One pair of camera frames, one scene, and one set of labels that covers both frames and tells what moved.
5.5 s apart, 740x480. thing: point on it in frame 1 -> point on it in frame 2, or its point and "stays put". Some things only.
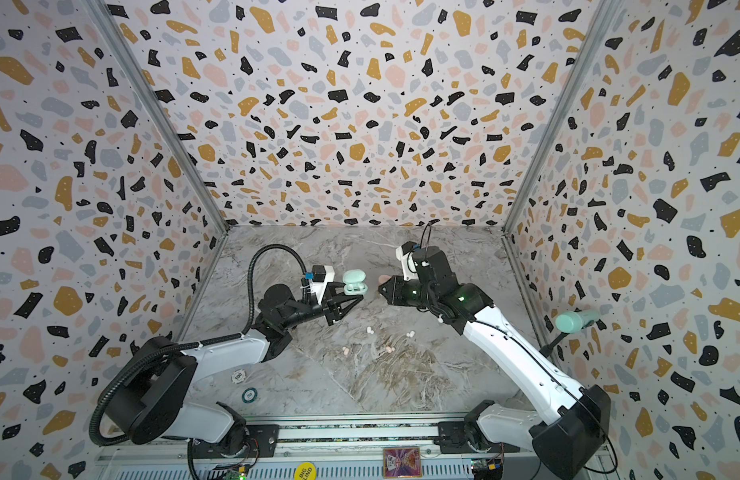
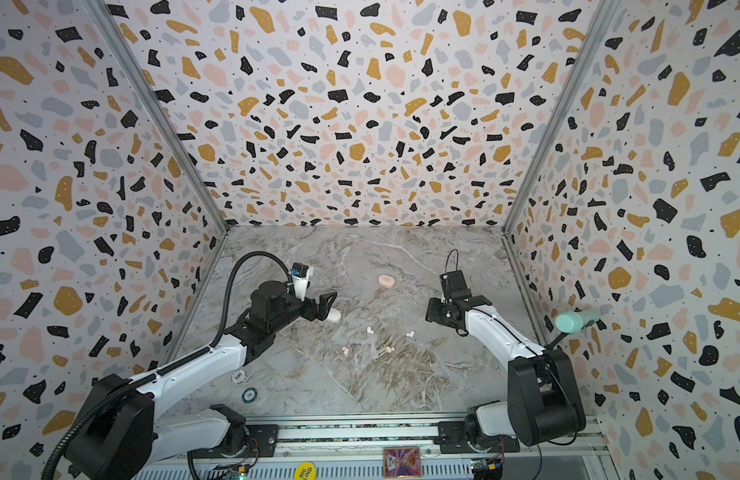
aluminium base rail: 334,451 stays put
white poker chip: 238,376 stays put
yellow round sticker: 305,471 stays put
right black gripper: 408,289 -> 452,309
